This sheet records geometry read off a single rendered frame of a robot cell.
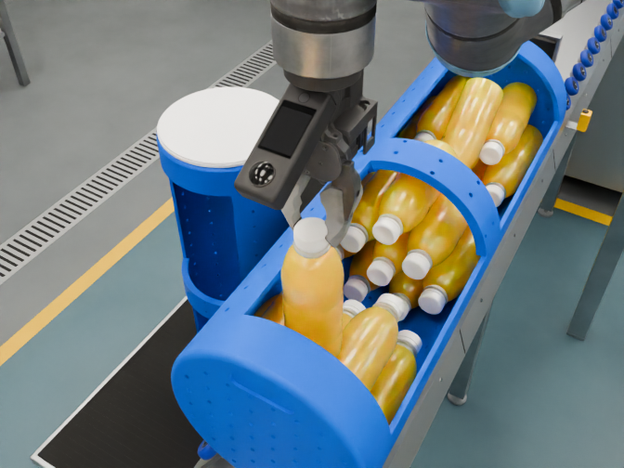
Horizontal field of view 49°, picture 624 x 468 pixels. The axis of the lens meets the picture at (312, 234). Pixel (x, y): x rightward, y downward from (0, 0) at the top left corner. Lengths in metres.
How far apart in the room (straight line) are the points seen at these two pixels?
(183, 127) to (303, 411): 0.82
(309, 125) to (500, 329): 1.89
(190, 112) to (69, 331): 1.20
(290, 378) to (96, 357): 1.68
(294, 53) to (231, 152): 0.79
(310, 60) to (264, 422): 0.44
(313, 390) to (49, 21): 3.80
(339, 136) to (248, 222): 0.81
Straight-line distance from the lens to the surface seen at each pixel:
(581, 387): 2.39
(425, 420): 1.18
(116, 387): 2.13
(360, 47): 0.60
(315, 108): 0.63
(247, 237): 1.47
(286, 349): 0.78
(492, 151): 1.26
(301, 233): 0.73
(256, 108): 1.49
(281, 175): 0.61
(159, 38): 4.04
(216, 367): 0.81
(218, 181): 1.36
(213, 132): 1.43
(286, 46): 0.60
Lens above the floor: 1.86
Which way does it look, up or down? 44 degrees down
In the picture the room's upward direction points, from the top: straight up
